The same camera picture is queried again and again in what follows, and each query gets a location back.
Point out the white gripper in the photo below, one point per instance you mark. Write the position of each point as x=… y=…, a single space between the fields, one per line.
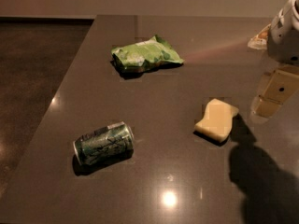
x=285 y=36

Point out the green soda can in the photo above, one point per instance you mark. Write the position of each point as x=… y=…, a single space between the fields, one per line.
x=103 y=143

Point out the snack jar with black lid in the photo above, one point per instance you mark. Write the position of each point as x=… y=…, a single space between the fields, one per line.
x=259 y=41

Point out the yellow sponge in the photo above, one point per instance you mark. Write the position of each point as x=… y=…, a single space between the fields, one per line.
x=217 y=121

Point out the green chip bag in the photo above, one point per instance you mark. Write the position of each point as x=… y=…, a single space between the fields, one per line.
x=144 y=56

